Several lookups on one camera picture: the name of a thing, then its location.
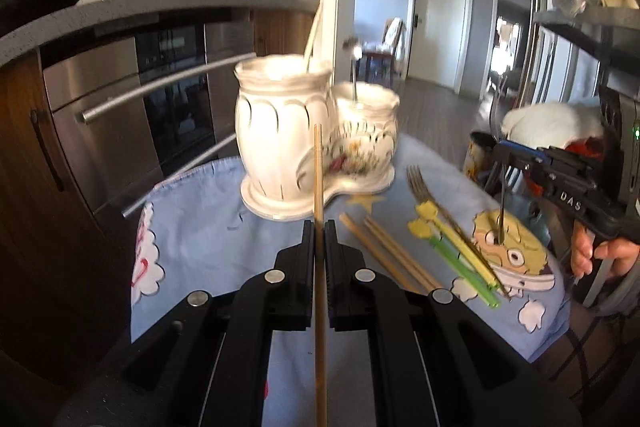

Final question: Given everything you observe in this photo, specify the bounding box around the wooden chopsticks pair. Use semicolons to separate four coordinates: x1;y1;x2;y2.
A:
339;212;416;294

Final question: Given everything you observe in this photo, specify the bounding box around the person's right hand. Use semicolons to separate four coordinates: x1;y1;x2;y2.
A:
570;223;640;281

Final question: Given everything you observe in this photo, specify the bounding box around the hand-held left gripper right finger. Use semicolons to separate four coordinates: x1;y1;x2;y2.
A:
324;220;583;427

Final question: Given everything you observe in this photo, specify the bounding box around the wide wooden cabinet door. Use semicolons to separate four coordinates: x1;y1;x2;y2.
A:
0;48;137;385

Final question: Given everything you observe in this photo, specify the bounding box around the green utensil with yellow flower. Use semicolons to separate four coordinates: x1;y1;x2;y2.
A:
416;201;502;305
407;218;501;309

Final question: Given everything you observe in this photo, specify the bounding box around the wooden chair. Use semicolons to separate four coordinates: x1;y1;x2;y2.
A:
382;17;405;75

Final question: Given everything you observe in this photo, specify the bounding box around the narrow wooden cabinet door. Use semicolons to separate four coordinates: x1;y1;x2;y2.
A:
252;9;317;58

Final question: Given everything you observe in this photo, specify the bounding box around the gold fork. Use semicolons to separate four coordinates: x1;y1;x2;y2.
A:
405;165;512;301

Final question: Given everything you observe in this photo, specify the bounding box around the white ceramic utensil holder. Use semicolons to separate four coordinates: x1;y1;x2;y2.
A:
234;53;401;220

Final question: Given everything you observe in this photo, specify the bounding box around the metal shelf rack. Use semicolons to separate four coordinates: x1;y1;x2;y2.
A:
517;0;640;135

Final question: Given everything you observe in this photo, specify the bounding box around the yellow patterned bin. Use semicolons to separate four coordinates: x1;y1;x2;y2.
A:
463;131;502;188

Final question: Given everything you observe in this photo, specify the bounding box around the dark armchair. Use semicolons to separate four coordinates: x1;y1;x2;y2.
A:
487;68;522;98

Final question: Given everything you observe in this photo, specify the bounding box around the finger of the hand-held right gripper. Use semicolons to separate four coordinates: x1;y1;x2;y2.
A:
491;139;552;175

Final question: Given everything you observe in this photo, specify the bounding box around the stainless steel oven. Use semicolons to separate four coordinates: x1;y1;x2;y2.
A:
40;19;257;219

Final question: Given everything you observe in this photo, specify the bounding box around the metal spoon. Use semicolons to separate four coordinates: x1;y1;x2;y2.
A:
349;41;364;104

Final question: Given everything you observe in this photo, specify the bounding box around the white cloth bundle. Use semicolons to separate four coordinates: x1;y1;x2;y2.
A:
501;101;607;154

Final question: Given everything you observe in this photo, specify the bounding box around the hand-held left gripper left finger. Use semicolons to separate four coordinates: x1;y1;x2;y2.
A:
90;220;316;427

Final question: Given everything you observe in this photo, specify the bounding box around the grey kitchen countertop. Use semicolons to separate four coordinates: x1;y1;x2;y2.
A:
0;0;322;68

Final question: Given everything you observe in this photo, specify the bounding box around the blue printed cloth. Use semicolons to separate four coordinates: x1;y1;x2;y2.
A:
130;134;572;427

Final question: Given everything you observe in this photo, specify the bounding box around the white door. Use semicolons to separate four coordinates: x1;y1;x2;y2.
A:
414;0;474;94

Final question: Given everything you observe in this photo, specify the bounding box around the cream utensil handle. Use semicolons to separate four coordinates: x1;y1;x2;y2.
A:
302;2;324;74

